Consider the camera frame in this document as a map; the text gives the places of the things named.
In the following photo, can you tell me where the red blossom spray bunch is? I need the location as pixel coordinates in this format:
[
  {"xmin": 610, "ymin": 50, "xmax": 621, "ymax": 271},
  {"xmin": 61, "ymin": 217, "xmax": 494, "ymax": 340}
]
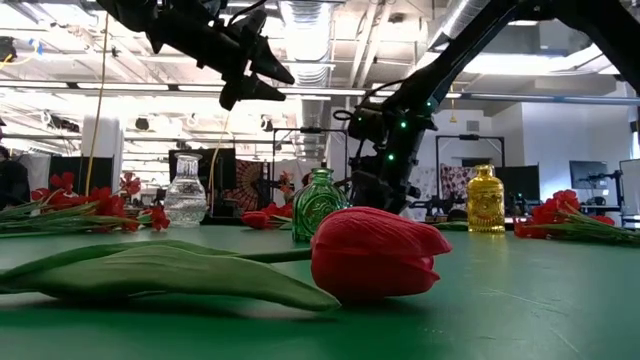
[
  {"xmin": 0, "ymin": 171, "xmax": 172, "ymax": 236},
  {"xmin": 513, "ymin": 188, "xmax": 640, "ymax": 247},
  {"xmin": 262, "ymin": 201, "xmax": 296, "ymax": 231}
]

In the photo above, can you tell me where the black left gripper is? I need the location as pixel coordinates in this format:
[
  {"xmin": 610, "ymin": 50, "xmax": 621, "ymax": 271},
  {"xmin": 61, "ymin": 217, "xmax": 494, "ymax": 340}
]
[{"xmin": 149, "ymin": 0, "xmax": 296, "ymax": 112}]

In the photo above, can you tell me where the dark desk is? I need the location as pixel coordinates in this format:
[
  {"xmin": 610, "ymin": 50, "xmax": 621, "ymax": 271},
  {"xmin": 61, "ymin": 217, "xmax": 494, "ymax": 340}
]
[{"xmin": 579, "ymin": 202, "xmax": 624, "ymax": 216}]

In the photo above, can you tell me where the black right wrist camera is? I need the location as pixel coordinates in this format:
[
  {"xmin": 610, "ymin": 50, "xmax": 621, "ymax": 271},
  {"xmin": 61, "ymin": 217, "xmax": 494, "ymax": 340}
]
[{"xmin": 347, "ymin": 109, "xmax": 389, "ymax": 144}]

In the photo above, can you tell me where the pink floral cloth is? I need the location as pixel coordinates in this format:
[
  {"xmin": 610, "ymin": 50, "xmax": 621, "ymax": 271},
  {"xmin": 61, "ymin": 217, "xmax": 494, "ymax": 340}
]
[{"xmin": 439, "ymin": 164, "xmax": 479, "ymax": 201}]

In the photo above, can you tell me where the dark computer monitor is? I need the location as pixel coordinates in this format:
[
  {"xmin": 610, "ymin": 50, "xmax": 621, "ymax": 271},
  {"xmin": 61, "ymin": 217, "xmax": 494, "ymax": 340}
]
[{"xmin": 569, "ymin": 160, "xmax": 609, "ymax": 191}]

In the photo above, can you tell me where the large grey air duct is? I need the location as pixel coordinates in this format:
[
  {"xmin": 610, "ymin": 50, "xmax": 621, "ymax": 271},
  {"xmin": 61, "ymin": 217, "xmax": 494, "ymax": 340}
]
[{"xmin": 427, "ymin": 0, "xmax": 481, "ymax": 51}]

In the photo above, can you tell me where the black ceiling track light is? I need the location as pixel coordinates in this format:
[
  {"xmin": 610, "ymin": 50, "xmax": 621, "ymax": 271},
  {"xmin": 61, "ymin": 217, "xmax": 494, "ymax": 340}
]
[{"xmin": 47, "ymin": 114, "xmax": 81, "ymax": 134}]

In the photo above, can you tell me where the yellow embossed glass vase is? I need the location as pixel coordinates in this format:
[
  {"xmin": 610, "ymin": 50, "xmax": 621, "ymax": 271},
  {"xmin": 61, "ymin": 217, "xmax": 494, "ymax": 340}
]
[{"xmin": 466, "ymin": 163, "xmax": 507, "ymax": 234}]

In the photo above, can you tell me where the mandala pattern tapestry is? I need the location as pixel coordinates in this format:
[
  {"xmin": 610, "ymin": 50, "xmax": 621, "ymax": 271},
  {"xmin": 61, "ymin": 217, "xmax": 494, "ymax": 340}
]
[{"xmin": 227, "ymin": 158, "xmax": 269, "ymax": 214}]

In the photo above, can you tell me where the black metal frame stand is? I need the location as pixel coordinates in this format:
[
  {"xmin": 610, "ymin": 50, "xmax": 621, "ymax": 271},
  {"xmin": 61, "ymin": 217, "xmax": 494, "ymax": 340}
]
[
  {"xmin": 435, "ymin": 133, "xmax": 506, "ymax": 171},
  {"xmin": 271, "ymin": 126, "xmax": 350, "ymax": 216}
]

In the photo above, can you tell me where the black backdrop panel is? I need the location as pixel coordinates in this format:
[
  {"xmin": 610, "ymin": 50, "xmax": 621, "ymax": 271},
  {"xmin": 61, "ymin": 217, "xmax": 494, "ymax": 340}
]
[{"xmin": 494, "ymin": 164, "xmax": 541, "ymax": 217}]

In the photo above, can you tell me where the grey curtain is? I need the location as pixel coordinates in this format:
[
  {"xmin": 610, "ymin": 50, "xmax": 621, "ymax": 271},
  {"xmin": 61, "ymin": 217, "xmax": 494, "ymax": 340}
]
[{"xmin": 17, "ymin": 153, "xmax": 51, "ymax": 194}]

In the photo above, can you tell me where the black partition panel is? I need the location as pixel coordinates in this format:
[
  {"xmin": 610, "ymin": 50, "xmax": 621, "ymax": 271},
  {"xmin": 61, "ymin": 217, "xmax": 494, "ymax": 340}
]
[{"xmin": 48, "ymin": 155, "xmax": 115, "ymax": 194}]

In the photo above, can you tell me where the silver ribbed air duct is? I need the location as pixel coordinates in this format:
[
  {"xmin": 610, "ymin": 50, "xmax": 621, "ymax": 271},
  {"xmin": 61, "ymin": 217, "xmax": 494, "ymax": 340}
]
[{"xmin": 277, "ymin": 0, "xmax": 335, "ymax": 161}]

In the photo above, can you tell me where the white pillar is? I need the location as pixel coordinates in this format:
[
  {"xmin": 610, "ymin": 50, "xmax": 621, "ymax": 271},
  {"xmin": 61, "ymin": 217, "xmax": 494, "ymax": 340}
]
[{"xmin": 81, "ymin": 115, "xmax": 125, "ymax": 191}]

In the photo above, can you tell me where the long yellow hanging cable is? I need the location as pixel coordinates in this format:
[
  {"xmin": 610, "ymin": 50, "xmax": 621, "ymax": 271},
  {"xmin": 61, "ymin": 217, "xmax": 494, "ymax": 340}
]
[{"xmin": 83, "ymin": 12, "xmax": 111, "ymax": 197}]

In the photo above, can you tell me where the clear glass vase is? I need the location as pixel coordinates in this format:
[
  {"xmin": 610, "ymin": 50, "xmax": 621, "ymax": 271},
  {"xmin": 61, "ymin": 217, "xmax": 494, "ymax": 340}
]
[{"xmin": 163, "ymin": 152, "xmax": 209, "ymax": 229}]

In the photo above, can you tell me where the green embossed glass vase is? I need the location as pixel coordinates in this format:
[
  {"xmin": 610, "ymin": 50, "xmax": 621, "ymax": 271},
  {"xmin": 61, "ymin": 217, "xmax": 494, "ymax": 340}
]
[{"xmin": 291, "ymin": 167, "xmax": 351, "ymax": 245}]

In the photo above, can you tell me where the white floral cloth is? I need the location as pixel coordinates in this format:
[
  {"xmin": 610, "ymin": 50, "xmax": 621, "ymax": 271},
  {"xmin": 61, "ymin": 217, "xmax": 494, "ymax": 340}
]
[{"xmin": 407, "ymin": 165, "xmax": 442, "ymax": 222}]

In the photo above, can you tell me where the white screen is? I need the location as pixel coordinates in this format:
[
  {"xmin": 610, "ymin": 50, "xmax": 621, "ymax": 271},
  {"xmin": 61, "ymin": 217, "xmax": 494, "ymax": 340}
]
[{"xmin": 619, "ymin": 158, "xmax": 640, "ymax": 217}]

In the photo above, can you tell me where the short yellow hanging cable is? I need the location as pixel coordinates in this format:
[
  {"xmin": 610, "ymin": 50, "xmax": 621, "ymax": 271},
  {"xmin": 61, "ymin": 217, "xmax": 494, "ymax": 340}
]
[{"xmin": 207, "ymin": 110, "xmax": 232, "ymax": 206}]

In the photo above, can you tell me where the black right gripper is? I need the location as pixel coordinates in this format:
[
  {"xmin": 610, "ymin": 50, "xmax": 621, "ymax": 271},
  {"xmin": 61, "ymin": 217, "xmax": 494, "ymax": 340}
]
[{"xmin": 349, "ymin": 142, "xmax": 424, "ymax": 214}]

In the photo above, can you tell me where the black screen panel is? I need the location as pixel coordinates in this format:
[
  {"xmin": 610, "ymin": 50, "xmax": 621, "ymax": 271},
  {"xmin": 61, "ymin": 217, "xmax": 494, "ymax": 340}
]
[{"xmin": 168, "ymin": 148, "xmax": 238, "ymax": 217}]

